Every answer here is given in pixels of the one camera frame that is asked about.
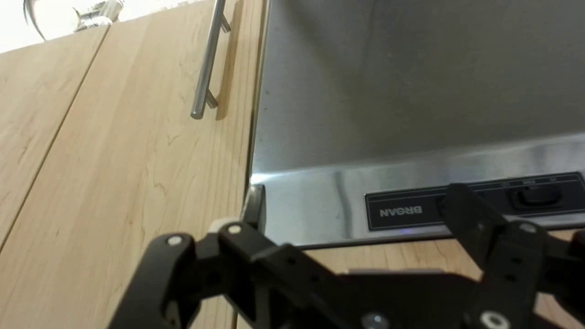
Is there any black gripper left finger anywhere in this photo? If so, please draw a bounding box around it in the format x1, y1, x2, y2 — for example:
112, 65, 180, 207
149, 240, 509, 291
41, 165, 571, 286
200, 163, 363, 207
108, 183, 344, 329

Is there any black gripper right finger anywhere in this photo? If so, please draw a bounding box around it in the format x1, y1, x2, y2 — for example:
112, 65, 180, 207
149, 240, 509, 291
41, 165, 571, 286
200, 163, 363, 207
443, 182, 549, 329

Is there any stainless steel range hood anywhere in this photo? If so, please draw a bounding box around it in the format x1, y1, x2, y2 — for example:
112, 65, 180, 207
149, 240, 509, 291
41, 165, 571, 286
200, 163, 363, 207
242, 0, 585, 251

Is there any silver kitchen faucet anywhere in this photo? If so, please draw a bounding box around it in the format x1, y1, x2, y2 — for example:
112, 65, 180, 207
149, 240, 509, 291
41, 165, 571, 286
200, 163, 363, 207
72, 0, 127, 32

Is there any silver bar cabinet handle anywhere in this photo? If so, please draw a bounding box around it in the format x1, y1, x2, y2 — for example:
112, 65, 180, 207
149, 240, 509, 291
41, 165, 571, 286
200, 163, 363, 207
189, 0, 235, 121

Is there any black power cord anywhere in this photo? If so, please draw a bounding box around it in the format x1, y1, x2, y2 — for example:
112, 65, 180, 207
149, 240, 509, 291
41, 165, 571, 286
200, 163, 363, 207
23, 0, 50, 43

